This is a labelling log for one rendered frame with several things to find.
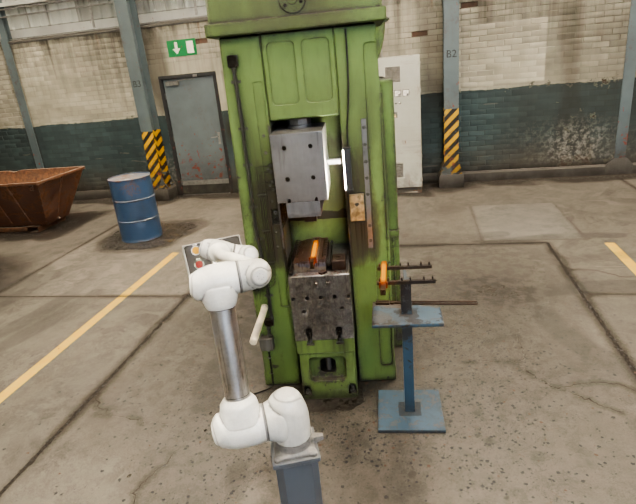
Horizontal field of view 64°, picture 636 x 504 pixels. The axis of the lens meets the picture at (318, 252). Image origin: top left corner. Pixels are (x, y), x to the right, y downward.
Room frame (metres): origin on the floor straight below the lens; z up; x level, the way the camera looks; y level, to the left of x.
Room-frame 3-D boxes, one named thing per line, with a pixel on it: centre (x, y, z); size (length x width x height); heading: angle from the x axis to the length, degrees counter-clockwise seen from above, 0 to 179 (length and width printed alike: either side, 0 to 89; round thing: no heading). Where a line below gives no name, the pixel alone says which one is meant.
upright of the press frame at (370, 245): (3.24, -0.35, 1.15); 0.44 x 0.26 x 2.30; 175
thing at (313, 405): (2.87, 0.07, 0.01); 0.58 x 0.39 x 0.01; 85
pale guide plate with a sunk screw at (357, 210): (3.01, -0.27, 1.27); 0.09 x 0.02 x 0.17; 85
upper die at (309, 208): (3.12, 0.04, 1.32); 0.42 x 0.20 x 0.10; 175
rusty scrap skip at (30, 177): (8.29, 4.80, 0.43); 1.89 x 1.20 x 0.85; 78
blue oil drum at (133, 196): (7.07, 2.50, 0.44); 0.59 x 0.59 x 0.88
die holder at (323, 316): (3.13, -0.01, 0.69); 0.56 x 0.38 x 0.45; 175
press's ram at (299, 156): (3.12, 0.00, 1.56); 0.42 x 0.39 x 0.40; 175
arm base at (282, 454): (1.77, 0.16, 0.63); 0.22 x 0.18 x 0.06; 98
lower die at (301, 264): (3.12, 0.04, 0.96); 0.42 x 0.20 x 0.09; 175
